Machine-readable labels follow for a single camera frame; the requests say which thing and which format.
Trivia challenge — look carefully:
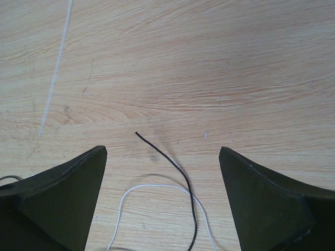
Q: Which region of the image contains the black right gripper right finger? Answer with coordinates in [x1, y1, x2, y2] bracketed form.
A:
[219, 147, 334, 250]

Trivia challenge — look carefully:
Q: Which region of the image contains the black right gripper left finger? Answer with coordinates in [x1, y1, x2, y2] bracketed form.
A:
[1, 145, 107, 250]

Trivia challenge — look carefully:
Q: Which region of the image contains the white wire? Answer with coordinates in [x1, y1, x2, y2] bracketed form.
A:
[106, 184, 217, 251]

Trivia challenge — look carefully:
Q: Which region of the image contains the black wire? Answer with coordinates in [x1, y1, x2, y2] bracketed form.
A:
[134, 131, 198, 251]

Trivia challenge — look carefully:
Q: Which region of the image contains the white zip tie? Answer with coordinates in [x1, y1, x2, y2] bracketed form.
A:
[38, 0, 73, 137]

